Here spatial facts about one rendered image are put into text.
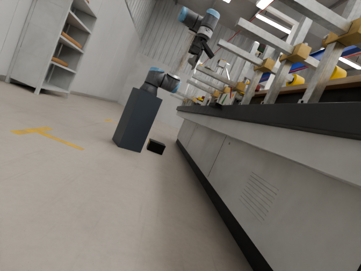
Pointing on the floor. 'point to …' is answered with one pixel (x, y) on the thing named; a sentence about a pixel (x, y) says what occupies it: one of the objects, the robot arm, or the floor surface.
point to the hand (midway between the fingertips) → (193, 68)
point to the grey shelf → (52, 44)
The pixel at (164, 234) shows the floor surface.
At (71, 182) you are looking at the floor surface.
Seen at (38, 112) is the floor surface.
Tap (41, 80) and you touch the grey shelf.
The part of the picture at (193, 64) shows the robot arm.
